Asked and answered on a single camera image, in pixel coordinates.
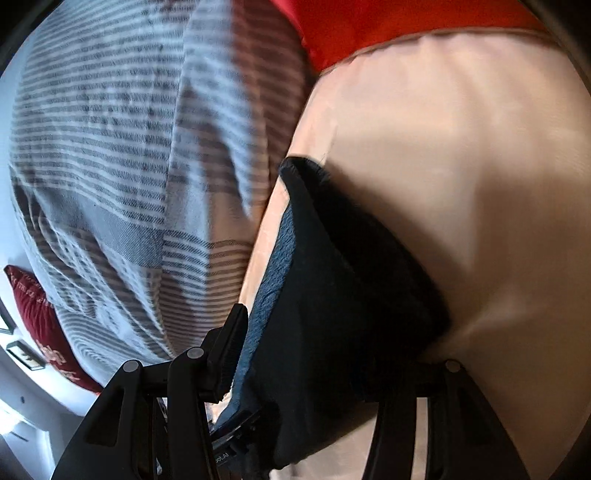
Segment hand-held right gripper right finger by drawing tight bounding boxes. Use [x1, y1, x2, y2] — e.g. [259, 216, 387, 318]
[365, 357, 532, 480]

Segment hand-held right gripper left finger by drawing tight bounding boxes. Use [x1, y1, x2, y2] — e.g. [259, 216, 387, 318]
[50, 304, 250, 480]

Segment black pants with blue floral trim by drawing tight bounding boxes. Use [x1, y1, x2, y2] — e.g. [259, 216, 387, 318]
[215, 156, 453, 472]

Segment dark red printed cloth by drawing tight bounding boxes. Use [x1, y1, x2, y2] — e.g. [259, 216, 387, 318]
[4, 264, 102, 394]

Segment grey striped duvet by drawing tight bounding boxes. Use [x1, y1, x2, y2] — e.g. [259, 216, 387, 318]
[9, 0, 319, 393]

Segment peach blanket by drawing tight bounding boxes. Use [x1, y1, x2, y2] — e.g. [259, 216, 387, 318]
[205, 30, 583, 480]

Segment red patterned cushion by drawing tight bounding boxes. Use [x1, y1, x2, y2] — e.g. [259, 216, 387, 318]
[270, 0, 550, 73]

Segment framed wall picture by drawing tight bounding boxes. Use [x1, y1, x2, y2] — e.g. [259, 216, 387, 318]
[6, 339, 45, 373]

